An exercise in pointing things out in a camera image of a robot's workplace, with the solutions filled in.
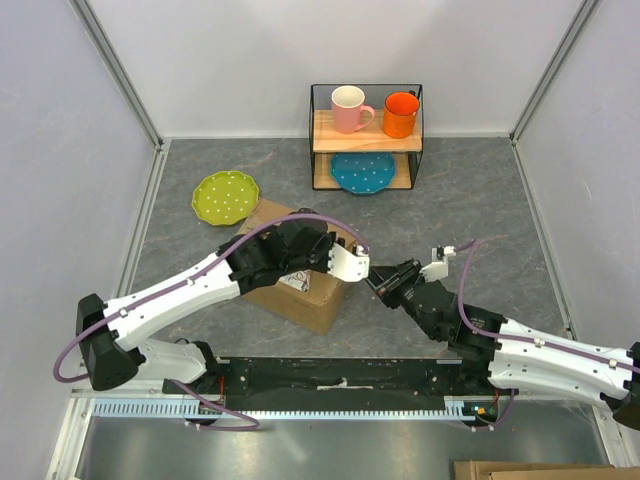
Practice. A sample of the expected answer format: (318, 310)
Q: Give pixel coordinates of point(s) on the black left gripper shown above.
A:
(327, 241)

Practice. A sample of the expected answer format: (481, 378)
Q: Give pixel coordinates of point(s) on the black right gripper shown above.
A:
(381, 275)

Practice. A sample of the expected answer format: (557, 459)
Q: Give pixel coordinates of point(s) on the brown cardboard express box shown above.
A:
(309, 299)

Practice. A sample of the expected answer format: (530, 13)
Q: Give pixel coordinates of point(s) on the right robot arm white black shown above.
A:
(509, 355)

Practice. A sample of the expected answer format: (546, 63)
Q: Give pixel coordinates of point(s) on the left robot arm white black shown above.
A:
(113, 354)

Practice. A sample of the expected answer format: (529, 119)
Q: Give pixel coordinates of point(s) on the blue dotted plate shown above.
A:
(363, 173)

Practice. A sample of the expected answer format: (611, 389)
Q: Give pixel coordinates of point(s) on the green dotted plate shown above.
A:
(225, 198)

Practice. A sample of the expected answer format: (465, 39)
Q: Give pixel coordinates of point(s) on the pink mug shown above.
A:
(350, 113)

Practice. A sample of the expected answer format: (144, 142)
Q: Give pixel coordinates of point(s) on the orange mug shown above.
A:
(399, 117)

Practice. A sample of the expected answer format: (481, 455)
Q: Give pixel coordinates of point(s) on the cardboard sheet corner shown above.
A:
(480, 470)

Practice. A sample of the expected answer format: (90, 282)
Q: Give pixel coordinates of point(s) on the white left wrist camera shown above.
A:
(348, 265)

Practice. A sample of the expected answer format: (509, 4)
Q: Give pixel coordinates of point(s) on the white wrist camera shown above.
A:
(438, 268)
(348, 265)

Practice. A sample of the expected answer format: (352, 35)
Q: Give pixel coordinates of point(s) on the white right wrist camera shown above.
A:
(438, 268)

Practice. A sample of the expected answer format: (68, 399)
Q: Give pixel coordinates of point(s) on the black wire wooden shelf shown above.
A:
(325, 141)

